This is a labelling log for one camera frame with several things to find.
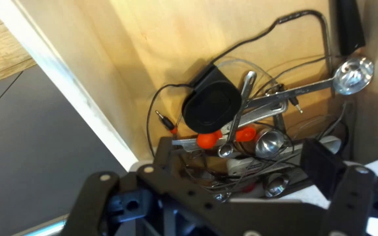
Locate orange handled utensil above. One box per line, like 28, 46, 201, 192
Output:
196, 125, 259, 152

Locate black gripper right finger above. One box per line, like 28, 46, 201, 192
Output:
301, 138, 378, 236

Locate dark grey lower cabinet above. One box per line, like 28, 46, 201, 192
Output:
0, 65, 129, 236

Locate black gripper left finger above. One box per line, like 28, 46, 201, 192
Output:
59, 137, 260, 236

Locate large steel measuring spoon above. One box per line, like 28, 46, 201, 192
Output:
246, 55, 376, 110

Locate round steel scoop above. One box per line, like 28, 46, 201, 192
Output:
263, 172, 292, 200
254, 128, 289, 160

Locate wooden kitchen drawer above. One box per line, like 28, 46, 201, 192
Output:
0, 0, 378, 176

